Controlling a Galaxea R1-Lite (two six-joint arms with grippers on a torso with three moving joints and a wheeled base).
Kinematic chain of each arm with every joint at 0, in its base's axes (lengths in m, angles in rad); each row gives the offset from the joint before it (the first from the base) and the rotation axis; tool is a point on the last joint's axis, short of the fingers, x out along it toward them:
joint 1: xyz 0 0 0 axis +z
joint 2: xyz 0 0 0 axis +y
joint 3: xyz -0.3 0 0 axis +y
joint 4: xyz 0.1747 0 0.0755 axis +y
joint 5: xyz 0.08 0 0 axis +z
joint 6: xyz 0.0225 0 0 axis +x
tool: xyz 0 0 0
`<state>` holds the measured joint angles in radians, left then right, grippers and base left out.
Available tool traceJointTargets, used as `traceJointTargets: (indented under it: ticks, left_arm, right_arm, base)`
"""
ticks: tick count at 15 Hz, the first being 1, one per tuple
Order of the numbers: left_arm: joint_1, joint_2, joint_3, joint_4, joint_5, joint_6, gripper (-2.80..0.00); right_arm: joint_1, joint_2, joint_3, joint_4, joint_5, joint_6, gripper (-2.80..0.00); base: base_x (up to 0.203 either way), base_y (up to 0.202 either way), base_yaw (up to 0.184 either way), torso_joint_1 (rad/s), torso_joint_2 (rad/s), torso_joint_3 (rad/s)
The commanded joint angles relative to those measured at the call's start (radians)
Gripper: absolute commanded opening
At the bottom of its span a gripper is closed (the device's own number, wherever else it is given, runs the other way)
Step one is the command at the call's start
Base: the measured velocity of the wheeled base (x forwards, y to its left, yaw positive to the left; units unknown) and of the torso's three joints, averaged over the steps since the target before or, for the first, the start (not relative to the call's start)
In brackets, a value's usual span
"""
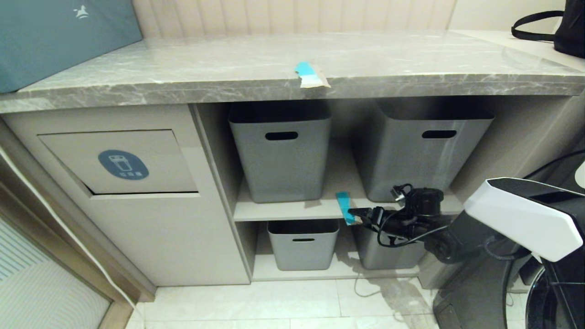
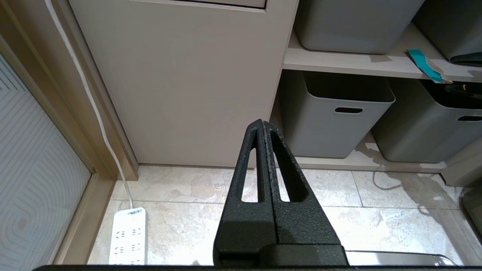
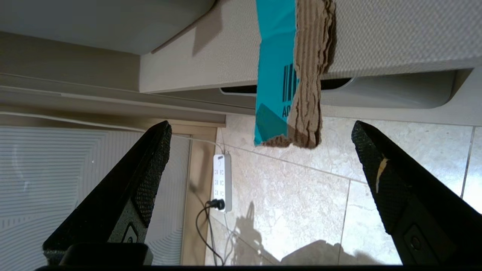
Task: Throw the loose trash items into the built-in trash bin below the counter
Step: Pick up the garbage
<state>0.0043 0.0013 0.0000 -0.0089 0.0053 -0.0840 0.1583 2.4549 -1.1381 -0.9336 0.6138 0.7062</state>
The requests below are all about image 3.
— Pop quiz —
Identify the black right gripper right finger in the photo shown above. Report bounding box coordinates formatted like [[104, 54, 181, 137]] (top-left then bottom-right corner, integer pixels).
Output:
[[351, 120, 482, 266]]

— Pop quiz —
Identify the beige laundry cabinet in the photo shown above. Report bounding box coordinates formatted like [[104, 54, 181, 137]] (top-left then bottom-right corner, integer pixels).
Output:
[[0, 31, 482, 127]]

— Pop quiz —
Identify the teal barcode cardboard scrap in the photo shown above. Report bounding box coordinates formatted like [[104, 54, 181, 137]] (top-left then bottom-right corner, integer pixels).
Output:
[[254, 0, 337, 149]]

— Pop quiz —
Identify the black plug with cable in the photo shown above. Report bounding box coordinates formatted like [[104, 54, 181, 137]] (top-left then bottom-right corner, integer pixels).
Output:
[[195, 198, 226, 266]]

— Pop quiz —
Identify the white power strip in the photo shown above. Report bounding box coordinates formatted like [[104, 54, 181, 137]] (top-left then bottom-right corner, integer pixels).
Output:
[[212, 152, 233, 213]]

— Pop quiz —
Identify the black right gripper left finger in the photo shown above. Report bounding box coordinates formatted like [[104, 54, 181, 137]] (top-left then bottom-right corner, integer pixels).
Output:
[[43, 120, 172, 264]]

